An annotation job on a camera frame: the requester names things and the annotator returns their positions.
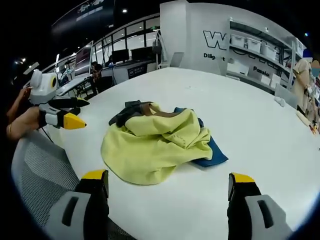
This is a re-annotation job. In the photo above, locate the white flat box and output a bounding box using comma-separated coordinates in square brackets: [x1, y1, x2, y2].
[226, 60, 250, 76]

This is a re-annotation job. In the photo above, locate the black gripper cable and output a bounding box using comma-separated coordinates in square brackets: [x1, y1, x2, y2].
[41, 126, 55, 144]

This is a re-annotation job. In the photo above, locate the blue garment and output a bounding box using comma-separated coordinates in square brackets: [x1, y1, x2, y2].
[173, 106, 230, 169]

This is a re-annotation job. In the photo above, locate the grey mesh office chair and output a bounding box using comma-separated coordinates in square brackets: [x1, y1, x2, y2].
[11, 129, 132, 240]

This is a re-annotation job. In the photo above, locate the white metal shelf rack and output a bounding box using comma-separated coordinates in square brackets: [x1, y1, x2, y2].
[226, 16, 307, 95]

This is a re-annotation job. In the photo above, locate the person's left hand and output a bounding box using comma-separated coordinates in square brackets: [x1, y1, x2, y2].
[6, 86, 42, 140]

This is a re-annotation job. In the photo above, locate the white chair back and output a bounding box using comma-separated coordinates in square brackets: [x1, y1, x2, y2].
[169, 51, 185, 68]

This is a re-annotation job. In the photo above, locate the yellow garment with brown trim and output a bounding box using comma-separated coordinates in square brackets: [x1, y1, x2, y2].
[101, 99, 214, 186]

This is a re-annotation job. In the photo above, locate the grey chair back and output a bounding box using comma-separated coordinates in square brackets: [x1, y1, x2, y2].
[274, 83, 299, 110]

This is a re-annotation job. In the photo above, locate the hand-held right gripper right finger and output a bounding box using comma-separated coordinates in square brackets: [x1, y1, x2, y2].
[227, 171, 295, 240]

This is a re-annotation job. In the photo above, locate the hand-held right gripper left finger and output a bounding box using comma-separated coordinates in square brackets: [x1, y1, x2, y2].
[51, 169, 110, 240]

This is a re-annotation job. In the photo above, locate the desk with black front panel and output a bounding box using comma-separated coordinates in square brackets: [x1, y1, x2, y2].
[109, 58, 161, 85]

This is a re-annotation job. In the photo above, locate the wooden stick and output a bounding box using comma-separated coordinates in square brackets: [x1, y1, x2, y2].
[296, 111, 318, 127]

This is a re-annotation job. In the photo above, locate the large tilted display screen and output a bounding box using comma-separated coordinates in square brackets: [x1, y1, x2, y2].
[73, 40, 94, 78]

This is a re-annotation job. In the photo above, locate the white storage box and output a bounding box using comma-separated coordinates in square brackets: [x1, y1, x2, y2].
[246, 37, 262, 53]
[259, 43, 279, 61]
[230, 34, 248, 49]

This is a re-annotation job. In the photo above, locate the black computer monitor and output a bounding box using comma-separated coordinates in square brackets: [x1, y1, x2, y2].
[111, 48, 130, 64]
[130, 46, 154, 61]

